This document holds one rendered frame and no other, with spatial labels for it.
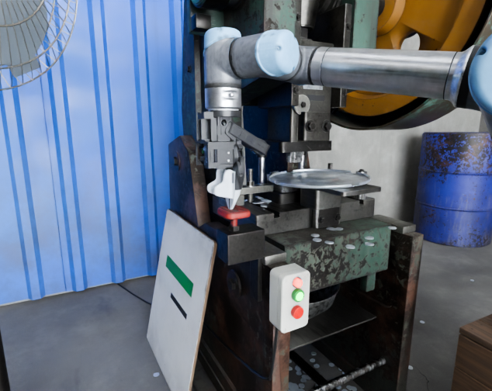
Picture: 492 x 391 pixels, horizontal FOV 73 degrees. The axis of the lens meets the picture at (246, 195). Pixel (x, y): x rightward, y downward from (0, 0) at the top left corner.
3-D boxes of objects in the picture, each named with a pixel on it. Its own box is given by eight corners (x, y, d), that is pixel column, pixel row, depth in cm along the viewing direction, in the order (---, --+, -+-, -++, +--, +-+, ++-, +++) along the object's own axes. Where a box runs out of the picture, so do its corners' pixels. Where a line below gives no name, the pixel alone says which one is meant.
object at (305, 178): (393, 180, 93) (393, 177, 92) (310, 194, 79) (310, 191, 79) (323, 168, 118) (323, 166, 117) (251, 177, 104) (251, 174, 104)
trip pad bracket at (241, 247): (265, 302, 80) (265, 224, 76) (228, 313, 76) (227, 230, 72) (252, 292, 85) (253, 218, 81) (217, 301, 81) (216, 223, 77)
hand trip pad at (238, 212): (253, 243, 75) (253, 210, 73) (228, 247, 72) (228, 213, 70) (238, 234, 81) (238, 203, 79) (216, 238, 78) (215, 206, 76)
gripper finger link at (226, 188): (210, 211, 72) (209, 169, 70) (235, 208, 75) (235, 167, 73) (216, 215, 70) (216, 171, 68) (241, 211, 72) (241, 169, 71)
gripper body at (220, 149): (195, 167, 73) (194, 111, 70) (231, 165, 77) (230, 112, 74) (209, 172, 66) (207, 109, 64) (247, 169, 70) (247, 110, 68)
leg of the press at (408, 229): (420, 408, 113) (455, 139, 95) (397, 422, 108) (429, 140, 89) (272, 292, 192) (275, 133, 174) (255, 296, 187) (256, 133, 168)
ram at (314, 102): (340, 141, 100) (345, 34, 94) (299, 143, 93) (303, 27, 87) (303, 139, 115) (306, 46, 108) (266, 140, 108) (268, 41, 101)
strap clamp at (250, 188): (275, 201, 104) (276, 168, 102) (226, 207, 97) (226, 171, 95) (265, 197, 110) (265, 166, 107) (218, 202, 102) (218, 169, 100)
